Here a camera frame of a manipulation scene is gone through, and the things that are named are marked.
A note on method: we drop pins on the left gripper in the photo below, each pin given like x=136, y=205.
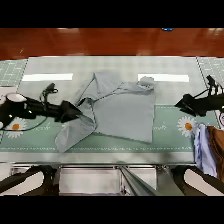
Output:
x=67, y=111

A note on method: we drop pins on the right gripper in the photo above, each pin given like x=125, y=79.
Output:
x=190, y=105

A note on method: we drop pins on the grey shirt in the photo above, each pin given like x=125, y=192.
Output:
x=126, y=115

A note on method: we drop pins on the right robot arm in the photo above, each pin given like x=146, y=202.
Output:
x=213, y=104

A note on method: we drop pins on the light blue garment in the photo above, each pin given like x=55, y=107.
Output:
x=202, y=150

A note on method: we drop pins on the brown garment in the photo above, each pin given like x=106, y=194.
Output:
x=218, y=150

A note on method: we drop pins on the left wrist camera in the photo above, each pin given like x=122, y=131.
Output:
x=50, y=89

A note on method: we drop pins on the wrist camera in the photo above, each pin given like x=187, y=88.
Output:
x=50, y=89
x=211, y=82

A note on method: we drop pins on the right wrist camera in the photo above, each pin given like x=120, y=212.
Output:
x=211, y=82

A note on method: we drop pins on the silver frame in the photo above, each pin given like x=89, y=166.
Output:
x=100, y=180

